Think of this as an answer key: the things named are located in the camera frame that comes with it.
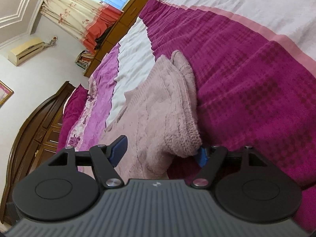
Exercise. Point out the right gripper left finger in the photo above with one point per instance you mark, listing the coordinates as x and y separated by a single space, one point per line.
70 182

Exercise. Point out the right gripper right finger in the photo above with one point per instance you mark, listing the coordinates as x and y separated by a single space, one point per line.
247 185

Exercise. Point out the pink knitted cardigan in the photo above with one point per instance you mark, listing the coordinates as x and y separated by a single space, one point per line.
159 119

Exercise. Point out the dark clothes on cabinet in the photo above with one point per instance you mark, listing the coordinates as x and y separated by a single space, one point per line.
99 41

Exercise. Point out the dark wooden headboard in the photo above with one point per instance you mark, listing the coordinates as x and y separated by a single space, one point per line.
36 141

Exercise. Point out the magenta pillow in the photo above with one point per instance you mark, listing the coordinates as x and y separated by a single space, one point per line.
73 109

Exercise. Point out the stack of books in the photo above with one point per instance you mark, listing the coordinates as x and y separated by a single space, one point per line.
84 59

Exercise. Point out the magenta striped floral bedspread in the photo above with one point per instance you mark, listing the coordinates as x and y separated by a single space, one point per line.
254 66

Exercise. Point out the cream and orange curtain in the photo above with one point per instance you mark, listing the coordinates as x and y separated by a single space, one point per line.
85 20

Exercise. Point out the long wooden drawer cabinet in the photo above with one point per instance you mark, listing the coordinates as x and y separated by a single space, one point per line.
130 13

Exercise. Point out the framed wall picture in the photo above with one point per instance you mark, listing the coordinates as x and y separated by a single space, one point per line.
5 93

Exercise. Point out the beige wall air conditioner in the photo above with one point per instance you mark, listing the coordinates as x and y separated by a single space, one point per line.
25 51

